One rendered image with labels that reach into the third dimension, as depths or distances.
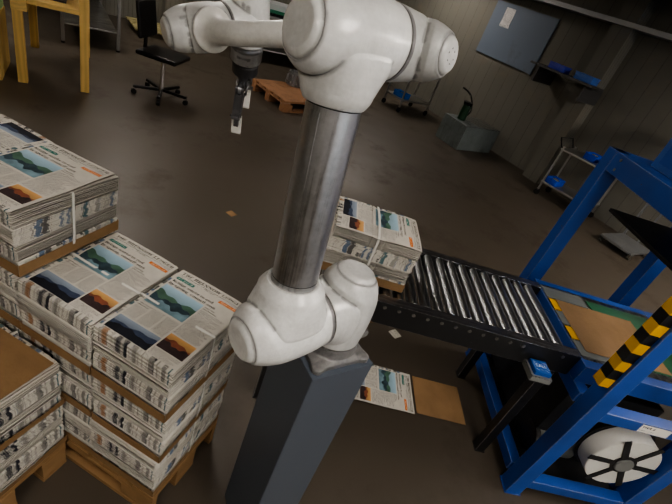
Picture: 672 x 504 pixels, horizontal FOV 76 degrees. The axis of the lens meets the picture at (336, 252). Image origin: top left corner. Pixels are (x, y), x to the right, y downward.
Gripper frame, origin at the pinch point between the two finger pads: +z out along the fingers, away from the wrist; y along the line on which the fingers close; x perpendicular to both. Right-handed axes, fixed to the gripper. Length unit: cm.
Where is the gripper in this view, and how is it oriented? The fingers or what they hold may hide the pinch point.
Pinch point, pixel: (240, 116)
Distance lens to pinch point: 150.1
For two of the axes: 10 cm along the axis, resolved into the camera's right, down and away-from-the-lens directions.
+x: 9.6, 2.1, 1.6
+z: -2.5, 5.6, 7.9
